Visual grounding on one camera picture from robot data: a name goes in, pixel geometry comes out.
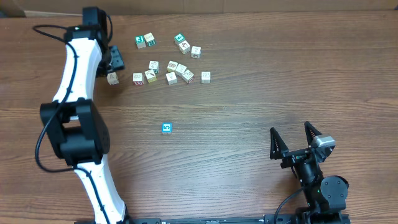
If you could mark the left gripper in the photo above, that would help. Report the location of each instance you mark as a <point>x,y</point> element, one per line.
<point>118,63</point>

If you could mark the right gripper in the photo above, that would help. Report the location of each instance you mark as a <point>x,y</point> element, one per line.
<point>279,147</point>

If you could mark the wooden letter A block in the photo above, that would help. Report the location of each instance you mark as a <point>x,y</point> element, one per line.
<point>112,78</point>

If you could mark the wooden block yellow side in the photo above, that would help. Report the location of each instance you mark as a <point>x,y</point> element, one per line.
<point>150,75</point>

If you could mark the wooden block teal side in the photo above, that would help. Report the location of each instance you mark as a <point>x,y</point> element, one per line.
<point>154,65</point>

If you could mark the blue number five block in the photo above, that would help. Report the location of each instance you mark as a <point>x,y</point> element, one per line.
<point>166,128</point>

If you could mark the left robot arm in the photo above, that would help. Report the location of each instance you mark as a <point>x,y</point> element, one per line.
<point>72,122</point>

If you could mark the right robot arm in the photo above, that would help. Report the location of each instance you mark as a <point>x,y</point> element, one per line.
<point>325,196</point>

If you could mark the green top wooden block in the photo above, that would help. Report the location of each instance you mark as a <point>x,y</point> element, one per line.
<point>140,41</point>

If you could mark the wooden block red front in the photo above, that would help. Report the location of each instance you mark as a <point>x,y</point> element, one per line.
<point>138,78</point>

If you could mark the wooden block green side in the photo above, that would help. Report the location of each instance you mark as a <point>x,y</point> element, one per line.
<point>149,39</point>

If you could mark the wooden block brown drawing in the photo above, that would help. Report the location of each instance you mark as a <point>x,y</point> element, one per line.
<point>172,66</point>

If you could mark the wooden block bulb drawing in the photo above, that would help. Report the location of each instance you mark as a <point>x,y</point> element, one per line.
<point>171,78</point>

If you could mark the plain wooden block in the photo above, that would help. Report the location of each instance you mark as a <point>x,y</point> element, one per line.
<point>180,69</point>

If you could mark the green number four block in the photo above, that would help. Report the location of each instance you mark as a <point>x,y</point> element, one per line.
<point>179,38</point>

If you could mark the wooden block red drawing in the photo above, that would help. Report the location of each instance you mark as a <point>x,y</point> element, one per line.
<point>184,47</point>

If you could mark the wooden block red edge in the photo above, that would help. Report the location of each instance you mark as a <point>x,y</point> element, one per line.
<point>188,76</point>

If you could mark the wooden block red side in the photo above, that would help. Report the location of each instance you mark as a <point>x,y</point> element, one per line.
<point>195,52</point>

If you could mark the wooden block rightmost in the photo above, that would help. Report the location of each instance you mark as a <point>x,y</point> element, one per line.
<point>205,77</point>

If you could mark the cardboard sheet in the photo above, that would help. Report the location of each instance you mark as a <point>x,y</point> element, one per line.
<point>21,8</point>

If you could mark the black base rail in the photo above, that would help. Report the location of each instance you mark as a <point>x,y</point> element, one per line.
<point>267,219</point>

